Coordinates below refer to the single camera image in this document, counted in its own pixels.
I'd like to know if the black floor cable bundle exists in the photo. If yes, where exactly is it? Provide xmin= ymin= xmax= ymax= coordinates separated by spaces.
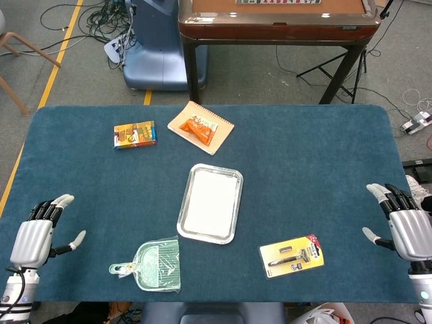
xmin=40 ymin=0 xmax=136 ymax=70

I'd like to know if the stainless steel tray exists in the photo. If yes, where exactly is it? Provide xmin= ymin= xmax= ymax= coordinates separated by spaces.
xmin=176 ymin=163 xmax=244 ymax=245

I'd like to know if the orange and blue snack box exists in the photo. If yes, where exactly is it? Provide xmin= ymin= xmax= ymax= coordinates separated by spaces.
xmin=113 ymin=120 xmax=158 ymax=150

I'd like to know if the white sneaker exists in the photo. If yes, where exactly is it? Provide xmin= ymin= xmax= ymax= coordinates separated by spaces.
xmin=404 ymin=174 xmax=432 ymax=212

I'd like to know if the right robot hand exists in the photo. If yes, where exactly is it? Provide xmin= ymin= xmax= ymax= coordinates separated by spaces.
xmin=362 ymin=183 xmax=432 ymax=263

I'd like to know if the white plastic bag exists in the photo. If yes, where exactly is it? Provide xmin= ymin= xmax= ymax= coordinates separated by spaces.
xmin=292 ymin=302 xmax=355 ymax=324

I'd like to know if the black floor base plate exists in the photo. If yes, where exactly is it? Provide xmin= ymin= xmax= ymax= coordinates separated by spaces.
xmin=402 ymin=158 xmax=432 ymax=185

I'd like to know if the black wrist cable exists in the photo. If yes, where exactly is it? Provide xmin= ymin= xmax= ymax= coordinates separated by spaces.
xmin=5 ymin=266 xmax=26 ymax=318

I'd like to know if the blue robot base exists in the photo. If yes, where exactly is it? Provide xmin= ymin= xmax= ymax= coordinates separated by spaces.
xmin=123 ymin=0 xmax=209 ymax=91

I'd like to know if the white paper sheet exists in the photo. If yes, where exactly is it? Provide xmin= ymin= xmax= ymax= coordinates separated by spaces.
xmin=186 ymin=169 xmax=238 ymax=236

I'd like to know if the razor in yellow blister pack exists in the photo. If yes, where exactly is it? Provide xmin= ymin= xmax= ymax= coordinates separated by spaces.
xmin=259 ymin=234 xmax=325 ymax=279

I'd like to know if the white power strip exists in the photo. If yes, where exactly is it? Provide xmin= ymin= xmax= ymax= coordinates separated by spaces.
xmin=103 ymin=35 xmax=131 ymax=65
xmin=400 ymin=113 xmax=432 ymax=135

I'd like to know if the orange snack packet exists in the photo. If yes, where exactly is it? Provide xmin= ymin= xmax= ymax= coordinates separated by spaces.
xmin=178 ymin=114 xmax=219 ymax=146

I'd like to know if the brown mahjong table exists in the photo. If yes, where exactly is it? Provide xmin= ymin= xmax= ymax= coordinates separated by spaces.
xmin=178 ymin=0 xmax=382 ymax=105

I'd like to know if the white chair with wooden legs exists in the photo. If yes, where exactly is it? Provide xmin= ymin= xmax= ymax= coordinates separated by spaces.
xmin=0 ymin=8 xmax=61 ymax=117

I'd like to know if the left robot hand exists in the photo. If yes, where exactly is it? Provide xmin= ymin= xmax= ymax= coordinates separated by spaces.
xmin=9 ymin=194 xmax=87 ymax=269

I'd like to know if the black tripod stand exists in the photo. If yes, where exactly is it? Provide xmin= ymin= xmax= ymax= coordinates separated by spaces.
xmin=296 ymin=0 xmax=396 ymax=105

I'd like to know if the kraft spiral notebook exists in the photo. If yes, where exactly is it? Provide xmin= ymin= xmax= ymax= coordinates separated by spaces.
xmin=167 ymin=100 xmax=236 ymax=156

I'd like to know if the green dustpan in plastic wrap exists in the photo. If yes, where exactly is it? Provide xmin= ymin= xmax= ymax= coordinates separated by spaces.
xmin=108 ymin=235 xmax=182 ymax=293

